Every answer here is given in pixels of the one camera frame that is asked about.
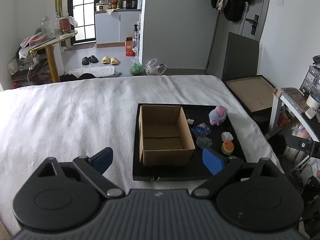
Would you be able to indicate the brown doormat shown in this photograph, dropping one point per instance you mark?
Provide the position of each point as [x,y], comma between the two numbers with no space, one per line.
[85,46]

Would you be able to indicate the white wall switch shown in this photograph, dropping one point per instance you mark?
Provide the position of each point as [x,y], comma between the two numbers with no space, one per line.
[280,2]

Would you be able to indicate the green plastic bag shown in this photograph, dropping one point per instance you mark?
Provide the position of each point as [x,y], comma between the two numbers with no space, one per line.
[136,68]

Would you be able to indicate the black spray bottle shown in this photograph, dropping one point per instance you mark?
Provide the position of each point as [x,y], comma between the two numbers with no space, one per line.
[136,32]

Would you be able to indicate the grey drawer organizer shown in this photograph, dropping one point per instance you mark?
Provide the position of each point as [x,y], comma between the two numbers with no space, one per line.
[311,80]

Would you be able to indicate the white paper ball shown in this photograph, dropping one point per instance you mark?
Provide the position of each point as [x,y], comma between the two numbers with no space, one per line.
[227,136]

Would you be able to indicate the blue and pink plush toy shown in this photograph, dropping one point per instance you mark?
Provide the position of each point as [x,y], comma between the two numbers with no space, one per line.
[217,116]

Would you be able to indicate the clear glass jar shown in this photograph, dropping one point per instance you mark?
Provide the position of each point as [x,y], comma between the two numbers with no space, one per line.
[47,27]

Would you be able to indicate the white kitchen cabinet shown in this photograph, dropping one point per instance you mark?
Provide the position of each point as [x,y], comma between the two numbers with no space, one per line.
[110,27]

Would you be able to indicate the black framed glass door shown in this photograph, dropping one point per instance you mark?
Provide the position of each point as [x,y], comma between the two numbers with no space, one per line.
[83,10]

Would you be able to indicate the white framed desk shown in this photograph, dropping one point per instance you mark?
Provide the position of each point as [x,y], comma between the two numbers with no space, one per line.
[295,105]

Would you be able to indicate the round table with yellow leg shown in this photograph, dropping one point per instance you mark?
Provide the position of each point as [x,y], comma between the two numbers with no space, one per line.
[51,62]

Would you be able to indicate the grey octopus plush toy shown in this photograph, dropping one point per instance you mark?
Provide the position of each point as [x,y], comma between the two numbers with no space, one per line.
[203,142]

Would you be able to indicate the orange burger plush toy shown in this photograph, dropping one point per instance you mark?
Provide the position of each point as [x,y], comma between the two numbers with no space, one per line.
[227,147]

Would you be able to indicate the paper towel roll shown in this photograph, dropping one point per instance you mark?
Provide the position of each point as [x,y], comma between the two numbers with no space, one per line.
[139,3]

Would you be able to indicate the dark clothes pile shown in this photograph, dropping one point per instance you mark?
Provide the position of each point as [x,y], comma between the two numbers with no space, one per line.
[75,77]

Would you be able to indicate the grey room door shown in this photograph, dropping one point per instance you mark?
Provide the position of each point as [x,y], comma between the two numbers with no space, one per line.
[260,5]

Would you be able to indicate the red canister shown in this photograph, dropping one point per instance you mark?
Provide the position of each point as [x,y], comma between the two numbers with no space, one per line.
[64,26]

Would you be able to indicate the white blanket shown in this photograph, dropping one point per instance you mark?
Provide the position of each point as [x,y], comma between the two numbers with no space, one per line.
[75,120]

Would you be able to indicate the black slipper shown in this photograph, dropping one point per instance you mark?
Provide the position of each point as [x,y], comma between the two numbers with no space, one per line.
[93,59]
[85,60]

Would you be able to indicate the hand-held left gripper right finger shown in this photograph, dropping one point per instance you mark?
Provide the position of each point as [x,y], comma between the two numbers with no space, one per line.
[212,161]

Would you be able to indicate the black door lock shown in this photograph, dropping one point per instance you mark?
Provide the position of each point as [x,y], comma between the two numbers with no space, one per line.
[253,25]

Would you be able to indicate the white cup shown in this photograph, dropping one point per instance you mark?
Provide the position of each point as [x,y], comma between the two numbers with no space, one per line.
[312,102]

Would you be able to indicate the black tray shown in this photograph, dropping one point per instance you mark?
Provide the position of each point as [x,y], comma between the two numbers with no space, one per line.
[175,173]

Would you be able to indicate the white floor towel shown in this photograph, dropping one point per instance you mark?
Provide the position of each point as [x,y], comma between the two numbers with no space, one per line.
[95,71]

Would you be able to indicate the brown cardboard box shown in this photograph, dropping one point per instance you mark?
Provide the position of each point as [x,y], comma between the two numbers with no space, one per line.
[162,157]

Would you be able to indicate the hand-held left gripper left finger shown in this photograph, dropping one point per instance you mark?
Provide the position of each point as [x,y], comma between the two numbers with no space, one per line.
[103,158]

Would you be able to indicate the small white device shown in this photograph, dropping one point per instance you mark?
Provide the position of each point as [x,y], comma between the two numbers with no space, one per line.
[310,114]

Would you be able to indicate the dark folded board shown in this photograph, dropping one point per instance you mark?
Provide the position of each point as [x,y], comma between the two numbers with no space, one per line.
[241,57]

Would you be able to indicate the blue packet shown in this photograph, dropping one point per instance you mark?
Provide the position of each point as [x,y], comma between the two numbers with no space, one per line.
[200,130]

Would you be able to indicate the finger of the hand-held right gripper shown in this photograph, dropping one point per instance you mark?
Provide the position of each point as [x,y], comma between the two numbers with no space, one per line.
[303,145]

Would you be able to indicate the clear plastic bag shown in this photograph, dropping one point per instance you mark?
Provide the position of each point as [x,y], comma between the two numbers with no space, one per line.
[155,68]

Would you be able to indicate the orange carton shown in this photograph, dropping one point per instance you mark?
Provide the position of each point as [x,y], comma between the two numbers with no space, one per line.
[129,47]

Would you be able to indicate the small white crumpled object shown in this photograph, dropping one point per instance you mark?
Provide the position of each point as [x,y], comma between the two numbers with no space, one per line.
[190,121]

